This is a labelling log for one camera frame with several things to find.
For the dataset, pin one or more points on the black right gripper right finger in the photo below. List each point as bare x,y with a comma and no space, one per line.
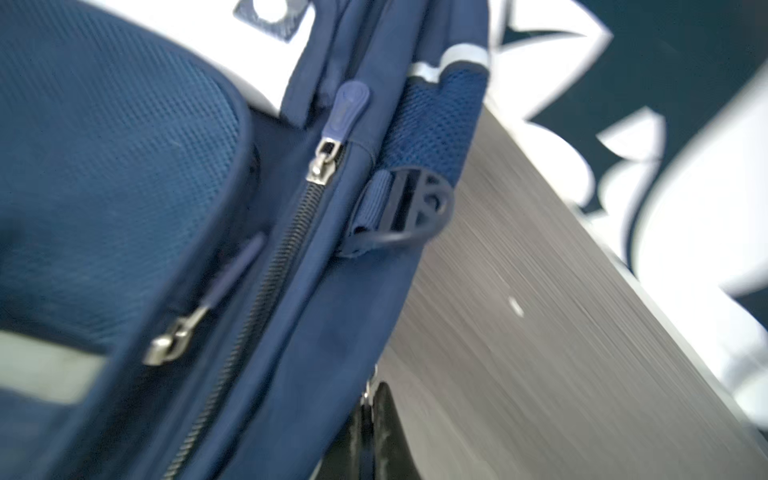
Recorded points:
393,459

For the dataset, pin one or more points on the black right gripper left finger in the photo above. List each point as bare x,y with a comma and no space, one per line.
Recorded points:
343,457

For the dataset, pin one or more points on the navy blue student backpack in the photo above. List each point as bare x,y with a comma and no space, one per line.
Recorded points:
211,215

